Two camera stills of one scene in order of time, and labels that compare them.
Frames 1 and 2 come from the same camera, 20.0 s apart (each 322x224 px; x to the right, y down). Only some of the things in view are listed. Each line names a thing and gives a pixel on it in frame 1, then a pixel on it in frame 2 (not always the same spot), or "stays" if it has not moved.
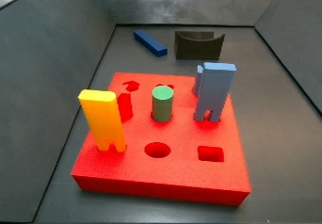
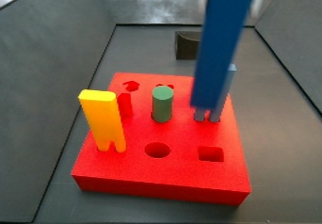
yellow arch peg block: [100, 108] stays
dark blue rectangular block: [150, 43] to [227, 8]
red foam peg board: [179, 158] stays
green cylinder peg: [162, 103] stays
